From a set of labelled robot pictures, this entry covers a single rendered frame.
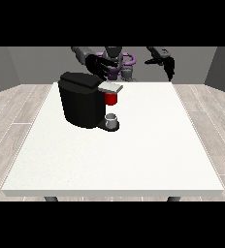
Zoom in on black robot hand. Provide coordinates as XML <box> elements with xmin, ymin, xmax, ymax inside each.
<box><xmin>84</xmin><ymin>53</ymin><xmax>118</xmax><ymax>81</ymax></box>
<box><xmin>144</xmin><ymin>55</ymin><xmax>176</xmax><ymax>81</ymax></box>

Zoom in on pale grey machine lid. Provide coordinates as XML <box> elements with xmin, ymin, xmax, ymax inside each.
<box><xmin>97</xmin><ymin>80</ymin><xmax>124</xmax><ymax>94</ymax></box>

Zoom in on red pod holder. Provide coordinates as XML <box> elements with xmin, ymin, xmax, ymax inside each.
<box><xmin>104</xmin><ymin>92</ymin><xmax>118</xmax><ymax>107</ymax></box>

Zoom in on black coffee machine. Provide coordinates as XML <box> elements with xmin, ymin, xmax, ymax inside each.
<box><xmin>57</xmin><ymin>72</ymin><xmax>120</xmax><ymax>133</ymax></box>

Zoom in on grey robot trunk purple rings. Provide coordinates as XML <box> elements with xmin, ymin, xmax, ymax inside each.
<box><xmin>95</xmin><ymin>46</ymin><xmax>139</xmax><ymax>82</ymax></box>

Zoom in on small grey cup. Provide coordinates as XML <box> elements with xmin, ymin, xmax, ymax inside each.
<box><xmin>105</xmin><ymin>112</ymin><xmax>119</xmax><ymax>129</ymax></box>

